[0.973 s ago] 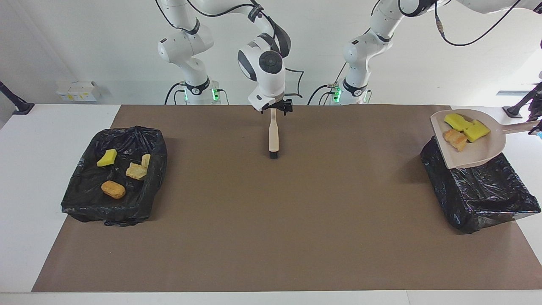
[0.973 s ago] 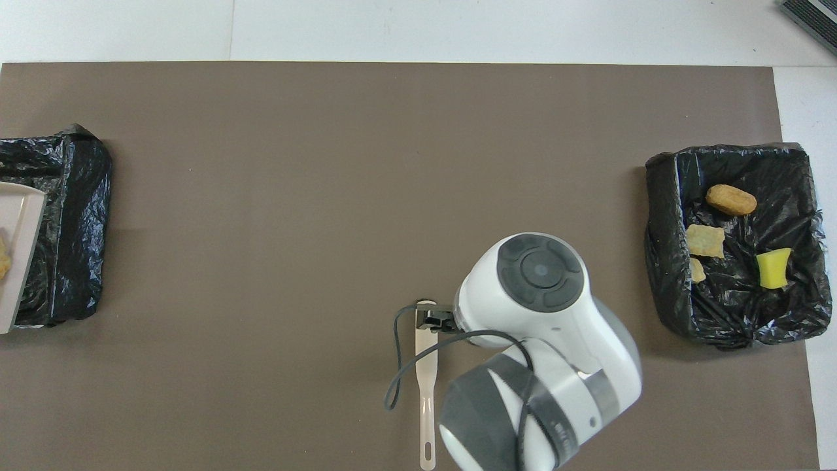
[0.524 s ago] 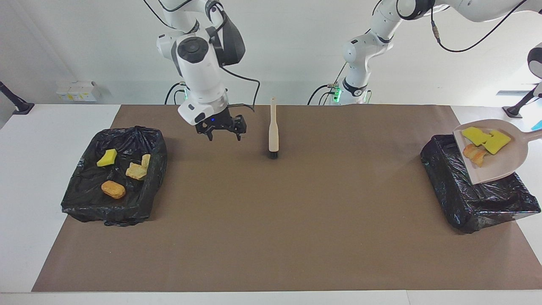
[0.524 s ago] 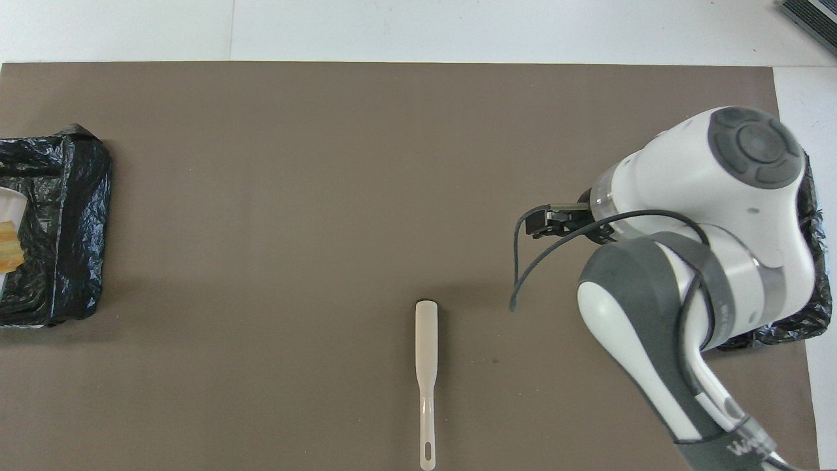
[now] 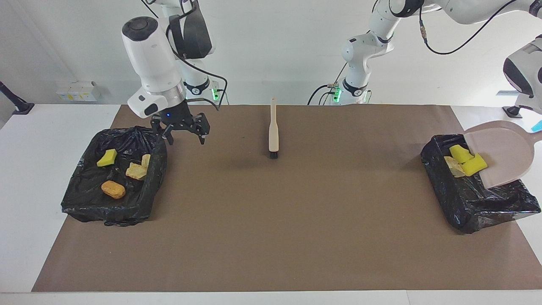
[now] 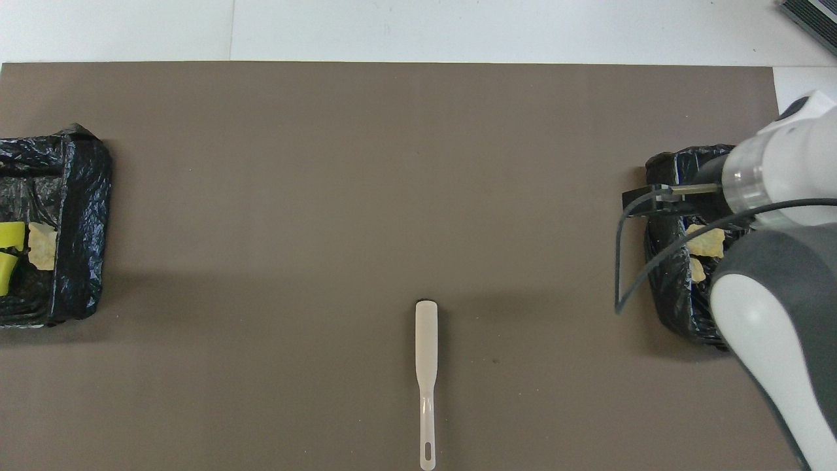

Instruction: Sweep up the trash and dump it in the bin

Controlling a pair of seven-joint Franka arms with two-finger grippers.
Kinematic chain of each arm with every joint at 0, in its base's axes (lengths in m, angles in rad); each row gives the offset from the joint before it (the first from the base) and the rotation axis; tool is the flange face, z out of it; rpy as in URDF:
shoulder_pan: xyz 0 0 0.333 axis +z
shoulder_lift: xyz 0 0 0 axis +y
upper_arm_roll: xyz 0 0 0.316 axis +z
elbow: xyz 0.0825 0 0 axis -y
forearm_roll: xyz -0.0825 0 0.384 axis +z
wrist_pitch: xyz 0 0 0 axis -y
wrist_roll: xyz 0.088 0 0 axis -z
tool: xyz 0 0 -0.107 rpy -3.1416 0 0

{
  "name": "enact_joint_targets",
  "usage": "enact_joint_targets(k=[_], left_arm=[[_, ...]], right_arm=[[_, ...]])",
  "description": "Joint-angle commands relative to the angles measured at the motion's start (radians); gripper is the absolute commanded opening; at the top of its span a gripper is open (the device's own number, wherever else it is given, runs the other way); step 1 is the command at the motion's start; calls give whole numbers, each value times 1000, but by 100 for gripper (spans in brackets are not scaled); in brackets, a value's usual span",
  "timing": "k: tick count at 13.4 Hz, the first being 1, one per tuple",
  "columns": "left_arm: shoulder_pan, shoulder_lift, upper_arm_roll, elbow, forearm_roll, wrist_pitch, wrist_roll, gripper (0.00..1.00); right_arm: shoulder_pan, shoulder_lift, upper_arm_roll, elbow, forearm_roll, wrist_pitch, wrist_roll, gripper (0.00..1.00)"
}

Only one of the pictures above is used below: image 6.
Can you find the pale orange croissant piece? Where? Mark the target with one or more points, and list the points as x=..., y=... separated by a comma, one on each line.
x=42, y=247

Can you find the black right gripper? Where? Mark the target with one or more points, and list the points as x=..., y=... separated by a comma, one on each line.
x=713, y=199

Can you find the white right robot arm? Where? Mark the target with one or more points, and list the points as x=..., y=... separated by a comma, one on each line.
x=785, y=294

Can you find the brown table mat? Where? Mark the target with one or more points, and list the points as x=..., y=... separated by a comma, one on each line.
x=261, y=118

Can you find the dark ribbed box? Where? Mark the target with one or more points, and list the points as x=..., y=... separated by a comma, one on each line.
x=811, y=19

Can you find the pale bread chunk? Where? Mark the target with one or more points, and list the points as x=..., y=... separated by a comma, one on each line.
x=706, y=243

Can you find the yellow sponge piece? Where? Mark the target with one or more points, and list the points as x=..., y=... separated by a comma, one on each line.
x=10, y=235
x=5, y=271

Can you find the striped orange croissant piece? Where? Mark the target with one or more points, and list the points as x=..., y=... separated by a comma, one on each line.
x=698, y=270

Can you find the bin with black bag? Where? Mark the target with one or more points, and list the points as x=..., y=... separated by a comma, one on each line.
x=72, y=229
x=673, y=301

